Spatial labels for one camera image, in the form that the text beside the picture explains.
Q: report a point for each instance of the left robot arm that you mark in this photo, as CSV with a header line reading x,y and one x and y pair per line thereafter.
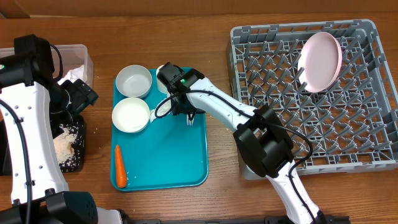
x,y
34,102

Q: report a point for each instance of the pile of peanuts and rice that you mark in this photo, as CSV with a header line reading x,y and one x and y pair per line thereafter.
x,y
63,146

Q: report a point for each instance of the torn white napkin piece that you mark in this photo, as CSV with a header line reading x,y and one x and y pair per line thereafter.
x,y
163,109

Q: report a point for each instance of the white plastic cup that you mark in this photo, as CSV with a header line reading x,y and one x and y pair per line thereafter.
x,y
161,87

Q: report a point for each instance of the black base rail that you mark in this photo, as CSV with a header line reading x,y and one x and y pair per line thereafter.
x,y
268,220

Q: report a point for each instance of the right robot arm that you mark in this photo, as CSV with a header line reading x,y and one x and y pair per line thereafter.
x,y
264,143

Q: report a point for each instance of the white plastic fork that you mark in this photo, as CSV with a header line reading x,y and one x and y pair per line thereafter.
x,y
190,118

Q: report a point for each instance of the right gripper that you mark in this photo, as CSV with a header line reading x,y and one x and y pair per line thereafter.
x,y
181,107

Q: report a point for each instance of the grey bowl with rice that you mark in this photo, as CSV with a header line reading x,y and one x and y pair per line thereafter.
x,y
134,81

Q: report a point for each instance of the white bowl with peanuts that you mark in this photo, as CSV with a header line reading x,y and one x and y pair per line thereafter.
x,y
131,115

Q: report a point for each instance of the black plastic waste bin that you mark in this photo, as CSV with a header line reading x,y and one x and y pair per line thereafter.
x,y
79,127

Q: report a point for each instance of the grey dishwasher rack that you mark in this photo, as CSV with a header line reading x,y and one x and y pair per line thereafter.
x,y
352,124

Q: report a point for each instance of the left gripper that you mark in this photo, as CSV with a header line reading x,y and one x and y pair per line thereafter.
x,y
81,93

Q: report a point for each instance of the pink round plate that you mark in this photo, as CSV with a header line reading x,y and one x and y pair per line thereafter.
x,y
321,59

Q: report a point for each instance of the clear plastic storage bin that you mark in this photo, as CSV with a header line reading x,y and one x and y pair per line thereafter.
x,y
74,62

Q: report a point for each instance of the orange carrot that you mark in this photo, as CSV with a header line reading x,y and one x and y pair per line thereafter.
x,y
121,177

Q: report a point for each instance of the teal serving tray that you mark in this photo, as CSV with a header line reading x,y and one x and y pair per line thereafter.
x,y
167,153

